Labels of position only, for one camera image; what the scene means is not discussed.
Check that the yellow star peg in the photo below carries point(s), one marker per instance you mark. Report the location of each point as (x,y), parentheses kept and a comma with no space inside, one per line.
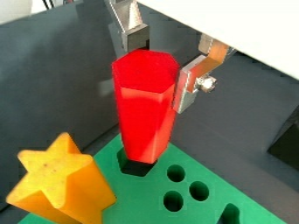
(62,187)

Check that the red hexagon peg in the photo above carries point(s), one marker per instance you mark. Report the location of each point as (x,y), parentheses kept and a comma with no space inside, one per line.
(144,77)

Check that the green shape board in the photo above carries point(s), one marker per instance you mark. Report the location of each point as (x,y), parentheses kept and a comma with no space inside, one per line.
(179,193)

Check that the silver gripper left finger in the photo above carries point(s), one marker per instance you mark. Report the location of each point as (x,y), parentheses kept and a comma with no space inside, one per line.
(133,30)

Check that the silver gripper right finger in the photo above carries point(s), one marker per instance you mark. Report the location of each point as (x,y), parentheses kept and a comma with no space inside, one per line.
(195,74)

